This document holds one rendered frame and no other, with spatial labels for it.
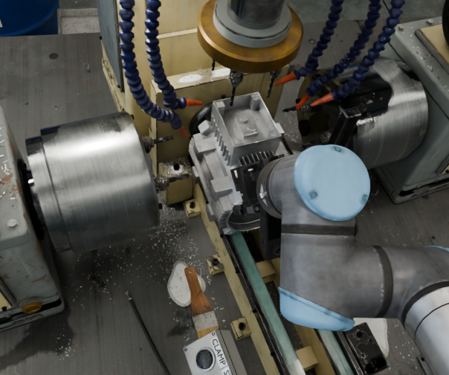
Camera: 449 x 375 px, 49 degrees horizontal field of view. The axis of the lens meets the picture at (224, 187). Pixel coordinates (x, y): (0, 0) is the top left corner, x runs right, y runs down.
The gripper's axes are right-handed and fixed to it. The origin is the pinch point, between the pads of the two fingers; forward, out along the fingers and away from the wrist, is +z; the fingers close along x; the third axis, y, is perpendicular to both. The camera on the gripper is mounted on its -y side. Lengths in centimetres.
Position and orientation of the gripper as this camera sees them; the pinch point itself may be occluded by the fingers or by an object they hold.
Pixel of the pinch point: (244, 206)
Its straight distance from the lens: 91.9
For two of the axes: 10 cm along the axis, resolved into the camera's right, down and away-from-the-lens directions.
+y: -2.6, -9.6, -0.1
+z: -2.8, 0.7, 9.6
